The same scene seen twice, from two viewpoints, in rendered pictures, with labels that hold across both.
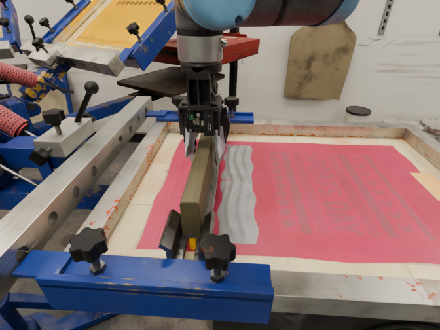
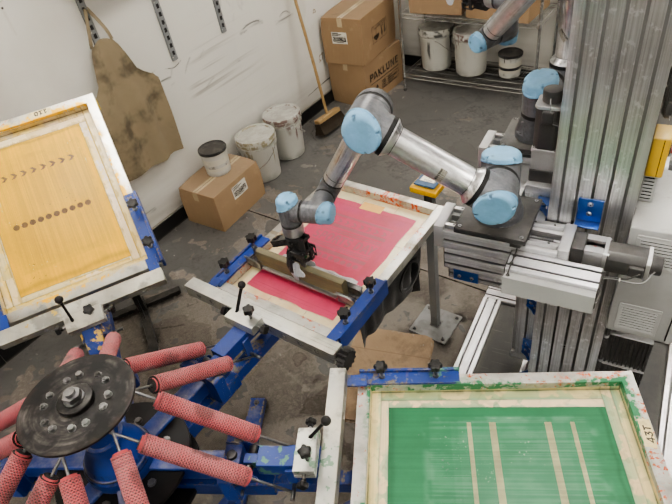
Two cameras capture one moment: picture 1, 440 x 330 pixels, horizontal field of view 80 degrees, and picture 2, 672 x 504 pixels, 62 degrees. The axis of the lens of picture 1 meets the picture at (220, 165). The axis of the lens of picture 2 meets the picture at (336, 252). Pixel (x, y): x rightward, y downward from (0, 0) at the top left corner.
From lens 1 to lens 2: 1.70 m
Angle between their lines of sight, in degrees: 42
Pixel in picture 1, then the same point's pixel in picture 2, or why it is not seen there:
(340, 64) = (160, 111)
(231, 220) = not seen: hidden behind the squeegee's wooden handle
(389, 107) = (228, 122)
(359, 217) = (369, 243)
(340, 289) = (394, 266)
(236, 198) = not seen: hidden behind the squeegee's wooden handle
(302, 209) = (351, 258)
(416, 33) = (203, 41)
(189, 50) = (298, 232)
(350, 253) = (381, 257)
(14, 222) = (311, 337)
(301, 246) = (369, 269)
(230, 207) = not seen: hidden behind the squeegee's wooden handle
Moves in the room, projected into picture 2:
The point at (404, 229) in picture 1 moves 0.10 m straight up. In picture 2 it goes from (383, 235) to (381, 215)
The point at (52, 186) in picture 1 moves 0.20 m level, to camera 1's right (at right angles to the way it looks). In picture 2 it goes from (292, 328) to (323, 287)
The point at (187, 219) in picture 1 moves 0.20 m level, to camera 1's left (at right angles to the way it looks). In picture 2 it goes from (344, 289) to (314, 329)
